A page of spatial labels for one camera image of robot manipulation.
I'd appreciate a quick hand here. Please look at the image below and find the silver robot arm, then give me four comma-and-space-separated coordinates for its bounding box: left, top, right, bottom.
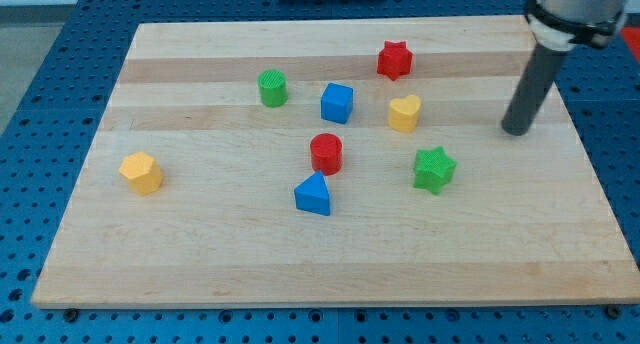
525, 0, 627, 52

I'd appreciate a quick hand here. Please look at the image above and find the green star block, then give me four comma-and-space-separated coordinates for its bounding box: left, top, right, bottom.
413, 146, 457, 195

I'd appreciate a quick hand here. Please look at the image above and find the red star block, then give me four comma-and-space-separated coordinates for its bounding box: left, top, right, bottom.
377, 41, 413, 81

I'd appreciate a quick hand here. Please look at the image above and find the red cylinder block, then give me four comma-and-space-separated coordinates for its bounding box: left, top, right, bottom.
310, 133, 343, 176

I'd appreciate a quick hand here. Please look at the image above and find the wooden board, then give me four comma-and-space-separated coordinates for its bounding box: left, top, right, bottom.
32, 16, 639, 309

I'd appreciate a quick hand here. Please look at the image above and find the blue triangle block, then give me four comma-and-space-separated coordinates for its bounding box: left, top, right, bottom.
294, 171, 331, 216

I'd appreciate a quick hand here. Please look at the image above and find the blue cube block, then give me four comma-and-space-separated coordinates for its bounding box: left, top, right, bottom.
321, 83, 354, 124

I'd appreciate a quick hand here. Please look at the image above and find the green cylinder block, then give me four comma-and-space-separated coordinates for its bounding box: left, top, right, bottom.
257, 69, 288, 107

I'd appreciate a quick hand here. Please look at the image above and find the yellow heart block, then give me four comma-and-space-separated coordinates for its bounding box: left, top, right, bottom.
388, 95, 422, 133

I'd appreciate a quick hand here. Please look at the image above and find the yellow hexagon block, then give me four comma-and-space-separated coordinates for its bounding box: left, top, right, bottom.
119, 152, 164, 196

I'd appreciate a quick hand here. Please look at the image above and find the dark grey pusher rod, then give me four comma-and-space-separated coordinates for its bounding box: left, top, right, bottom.
501, 44, 568, 136

